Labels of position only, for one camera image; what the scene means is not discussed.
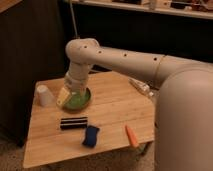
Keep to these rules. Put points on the metal pole stand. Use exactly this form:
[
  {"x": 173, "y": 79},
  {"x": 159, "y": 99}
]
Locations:
[{"x": 73, "y": 20}]

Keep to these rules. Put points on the black striped rectangular block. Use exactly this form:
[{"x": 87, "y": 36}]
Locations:
[{"x": 73, "y": 123}]

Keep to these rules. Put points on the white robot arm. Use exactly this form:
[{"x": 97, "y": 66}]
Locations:
[{"x": 184, "y": 105}]

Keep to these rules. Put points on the white tube bottle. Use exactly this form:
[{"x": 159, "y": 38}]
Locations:
[{"x": 143, "y": 88}]

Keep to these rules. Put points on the blue sponge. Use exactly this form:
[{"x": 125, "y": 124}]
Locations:
[{"x": 90, "y": 139}]

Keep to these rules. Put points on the wooden shelf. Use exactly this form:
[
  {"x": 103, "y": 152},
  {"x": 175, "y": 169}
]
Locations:
[{"x": 202, "y": 9}]

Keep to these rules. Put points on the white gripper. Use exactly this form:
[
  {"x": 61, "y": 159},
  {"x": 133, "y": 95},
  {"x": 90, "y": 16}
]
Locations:
[{"x": 73, "y": 85}]

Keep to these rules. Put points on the green bowl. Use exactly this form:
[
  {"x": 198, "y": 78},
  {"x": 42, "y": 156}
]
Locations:
[{"x": 77, "y": 100}]

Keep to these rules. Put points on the orange carrot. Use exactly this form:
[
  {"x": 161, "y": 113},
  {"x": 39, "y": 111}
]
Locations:
[{"x": 131, "y": 137}]

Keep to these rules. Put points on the white plastic cup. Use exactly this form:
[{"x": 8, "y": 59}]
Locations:
[{"x": 45, "y": 96}]

